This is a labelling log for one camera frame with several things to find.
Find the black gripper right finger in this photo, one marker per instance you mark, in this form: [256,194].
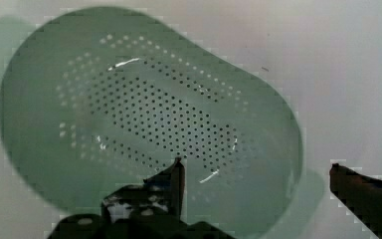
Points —
[361,194]

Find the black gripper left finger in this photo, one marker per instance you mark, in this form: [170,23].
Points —
[159,194]

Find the mint green plastic strainer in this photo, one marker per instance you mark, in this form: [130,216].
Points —
[103,97]

